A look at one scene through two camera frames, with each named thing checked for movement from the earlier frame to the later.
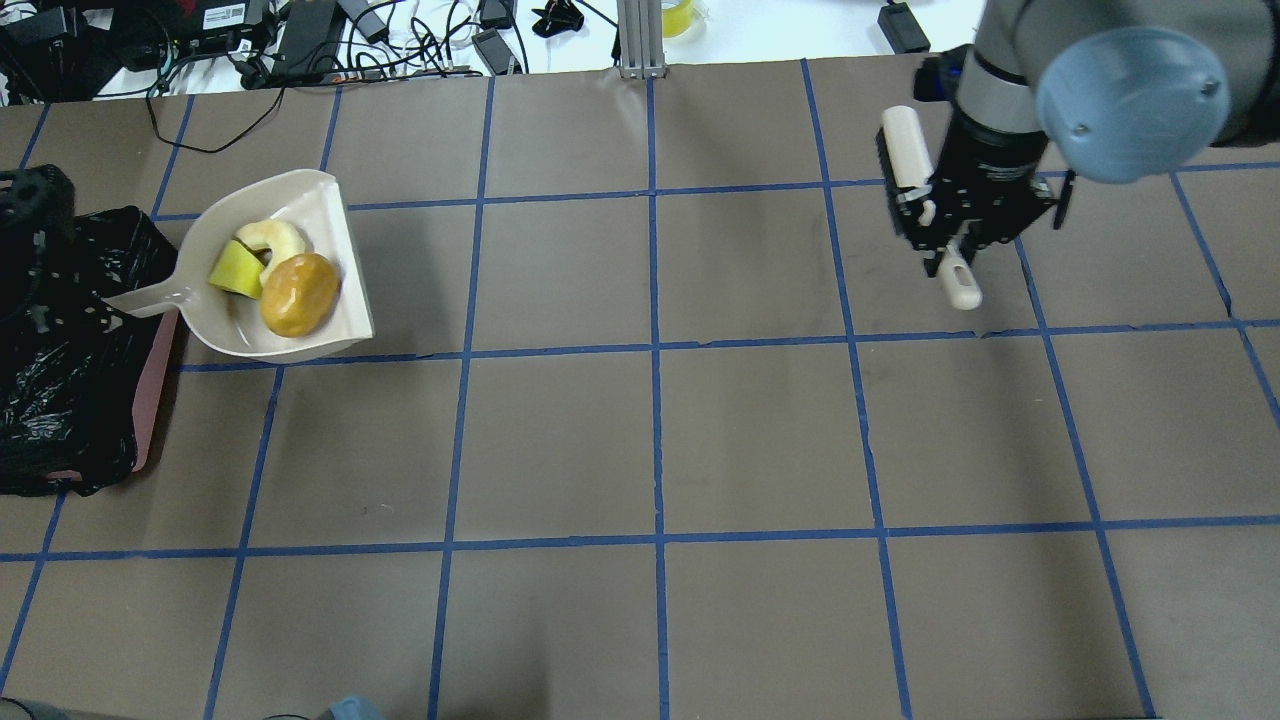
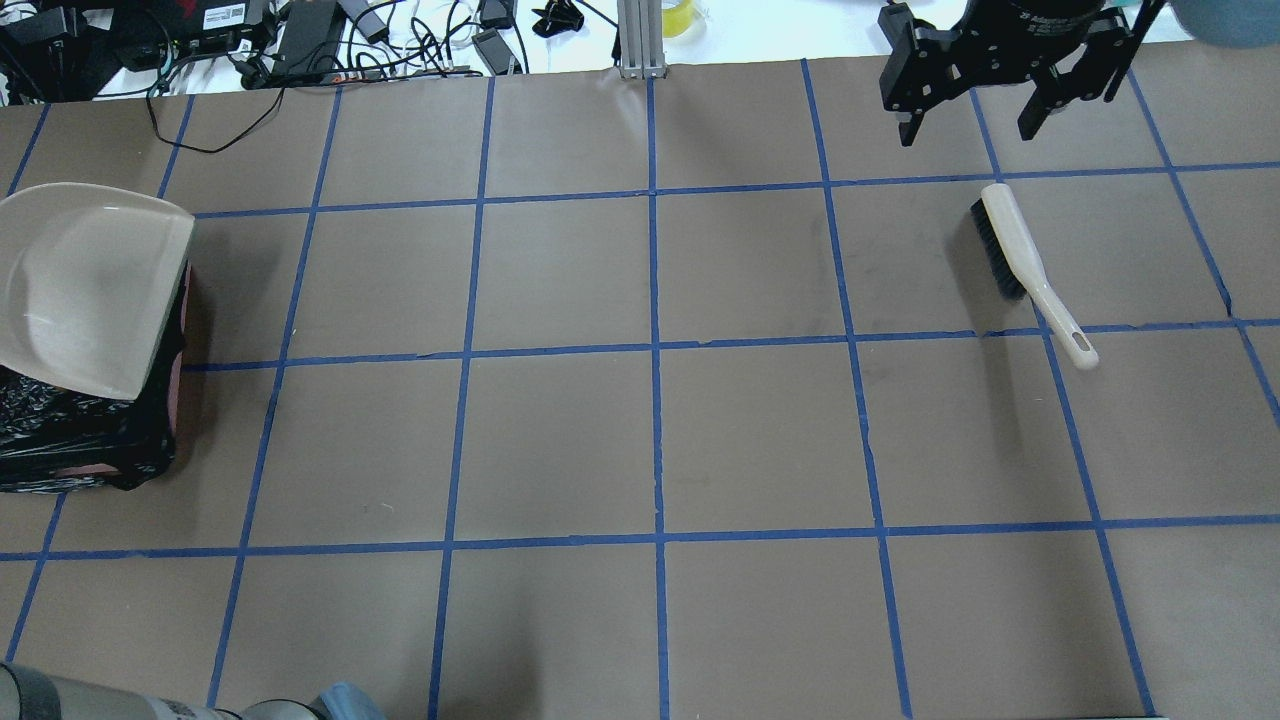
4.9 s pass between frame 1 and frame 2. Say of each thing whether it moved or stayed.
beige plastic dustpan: moved
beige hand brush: moved
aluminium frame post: stayed
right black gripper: moved
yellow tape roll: stayed
